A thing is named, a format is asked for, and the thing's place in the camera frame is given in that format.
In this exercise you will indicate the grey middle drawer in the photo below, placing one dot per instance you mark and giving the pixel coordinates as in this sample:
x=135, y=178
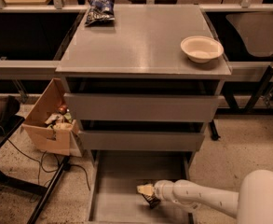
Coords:
x=144, y=141

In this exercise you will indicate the cardboard box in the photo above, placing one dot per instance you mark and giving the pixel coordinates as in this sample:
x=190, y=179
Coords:
x=63, y=142

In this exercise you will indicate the grey top drawer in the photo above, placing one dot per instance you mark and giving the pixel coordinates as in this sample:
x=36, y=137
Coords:
x=127, y=107

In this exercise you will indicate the grey drawer cabinet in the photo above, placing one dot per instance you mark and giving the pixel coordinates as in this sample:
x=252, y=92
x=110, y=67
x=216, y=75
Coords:
x=140, y=53

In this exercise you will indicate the snack items in box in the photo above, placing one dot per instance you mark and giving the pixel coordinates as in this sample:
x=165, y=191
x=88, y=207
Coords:
x=61, y=119

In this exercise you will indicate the dark chocolate rxbar wrapper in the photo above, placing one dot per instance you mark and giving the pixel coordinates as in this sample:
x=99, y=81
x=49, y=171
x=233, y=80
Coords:
x=153, y=201

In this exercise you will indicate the grey drawer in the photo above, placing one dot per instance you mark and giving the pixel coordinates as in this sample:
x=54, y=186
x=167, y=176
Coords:
x=144, y=141
x=114, y=198
x=127, y=107

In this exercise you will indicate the white paper bowl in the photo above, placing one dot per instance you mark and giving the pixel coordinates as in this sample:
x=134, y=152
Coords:
x=201, y=49

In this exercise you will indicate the grey bottom drawer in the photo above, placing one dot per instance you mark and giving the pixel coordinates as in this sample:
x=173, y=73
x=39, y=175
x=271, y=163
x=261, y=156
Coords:
x=114, y=198

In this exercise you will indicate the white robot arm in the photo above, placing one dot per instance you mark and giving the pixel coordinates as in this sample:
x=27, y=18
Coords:
x=253, y=204

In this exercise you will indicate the black stand leg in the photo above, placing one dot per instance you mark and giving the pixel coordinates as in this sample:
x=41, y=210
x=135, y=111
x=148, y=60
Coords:
x=214, y=134

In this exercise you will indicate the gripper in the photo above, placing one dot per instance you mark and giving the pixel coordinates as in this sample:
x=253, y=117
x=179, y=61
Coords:
x=163, y=189

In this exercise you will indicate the blue chip bag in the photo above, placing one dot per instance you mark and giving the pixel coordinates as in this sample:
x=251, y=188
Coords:
x=100, y=11

